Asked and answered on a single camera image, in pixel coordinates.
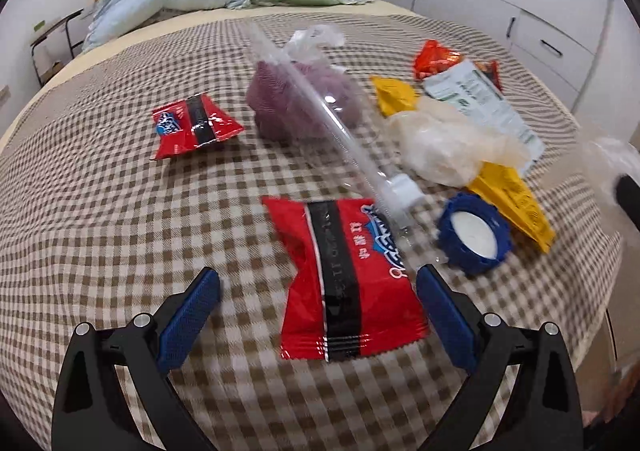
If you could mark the clear plastic tube white cap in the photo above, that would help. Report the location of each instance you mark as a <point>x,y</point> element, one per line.
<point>402,191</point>

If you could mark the translucent white plastic bag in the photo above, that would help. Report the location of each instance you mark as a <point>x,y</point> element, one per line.
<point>445,146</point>

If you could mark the orange red snack packet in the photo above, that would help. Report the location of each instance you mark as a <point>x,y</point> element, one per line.
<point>435,58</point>

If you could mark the black bedside rack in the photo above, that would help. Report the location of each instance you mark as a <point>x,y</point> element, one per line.
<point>67,33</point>

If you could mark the yellow packet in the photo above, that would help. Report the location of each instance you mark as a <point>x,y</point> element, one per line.
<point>515,211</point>

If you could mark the purple towel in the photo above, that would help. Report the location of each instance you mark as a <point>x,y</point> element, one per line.
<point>280,101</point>

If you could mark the clear plastic bag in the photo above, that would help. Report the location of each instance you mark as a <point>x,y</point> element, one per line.
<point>312,41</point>

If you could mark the white green pouch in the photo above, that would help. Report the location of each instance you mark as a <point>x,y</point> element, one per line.
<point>480,101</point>

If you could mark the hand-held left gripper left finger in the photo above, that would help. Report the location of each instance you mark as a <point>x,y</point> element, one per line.
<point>192,316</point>

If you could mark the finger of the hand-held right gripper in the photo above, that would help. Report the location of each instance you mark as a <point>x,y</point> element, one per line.
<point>629,196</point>

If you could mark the blue bottle cap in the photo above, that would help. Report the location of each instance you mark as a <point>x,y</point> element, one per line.
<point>475,237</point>

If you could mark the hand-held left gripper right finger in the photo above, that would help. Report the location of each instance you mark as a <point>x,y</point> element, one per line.
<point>450,318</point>

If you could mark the brown checked blanket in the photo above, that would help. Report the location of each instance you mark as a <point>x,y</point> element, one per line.
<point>125,231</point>

